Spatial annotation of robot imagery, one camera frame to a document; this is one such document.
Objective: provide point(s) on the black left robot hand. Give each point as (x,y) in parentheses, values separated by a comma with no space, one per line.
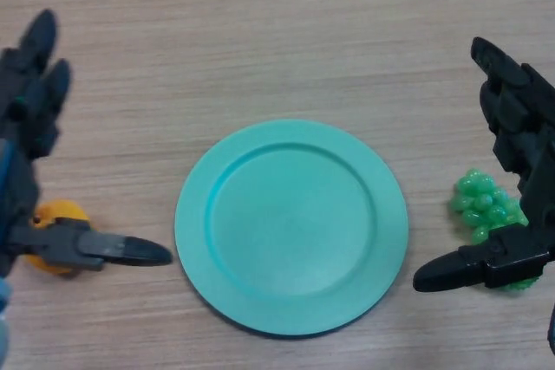
(26,127)

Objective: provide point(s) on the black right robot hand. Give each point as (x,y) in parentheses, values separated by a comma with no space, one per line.
(516,257)

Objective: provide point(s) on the yellow pear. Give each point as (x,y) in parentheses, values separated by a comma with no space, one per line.
(65,209)

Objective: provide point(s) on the teal round plate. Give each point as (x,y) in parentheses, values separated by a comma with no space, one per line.
(292,229)

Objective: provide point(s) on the green grape bunch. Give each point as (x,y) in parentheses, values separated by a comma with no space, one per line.
(477,196)

